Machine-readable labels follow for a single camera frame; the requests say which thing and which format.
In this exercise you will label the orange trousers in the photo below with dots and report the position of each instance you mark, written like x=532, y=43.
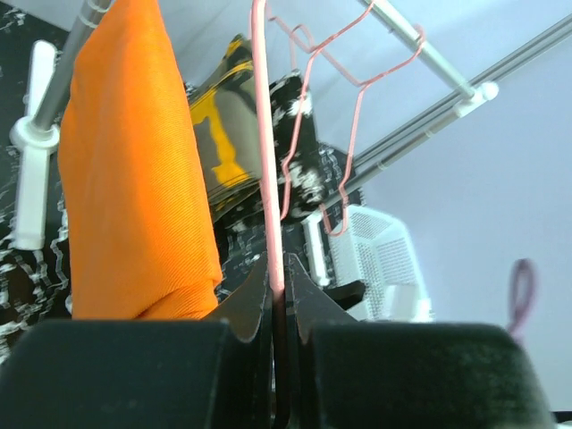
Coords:
x=141, y=240

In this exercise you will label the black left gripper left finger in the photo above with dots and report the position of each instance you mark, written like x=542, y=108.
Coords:
x=244, y=308

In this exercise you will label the white metal clothes rack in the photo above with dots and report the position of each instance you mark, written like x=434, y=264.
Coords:
x=37, y=137

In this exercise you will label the black white patterned trousers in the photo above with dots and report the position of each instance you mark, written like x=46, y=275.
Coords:
x=240, y=206

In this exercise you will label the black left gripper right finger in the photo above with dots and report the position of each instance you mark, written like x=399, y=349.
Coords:
x=306, y=303

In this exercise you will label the white plastic laundry basket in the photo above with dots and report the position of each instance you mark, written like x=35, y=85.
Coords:
x=376, y=249

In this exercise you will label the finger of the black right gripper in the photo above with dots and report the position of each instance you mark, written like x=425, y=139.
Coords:
x=348, y=295

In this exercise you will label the camouflage olive yellow trousers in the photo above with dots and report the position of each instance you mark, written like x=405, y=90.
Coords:
x=224, y=116

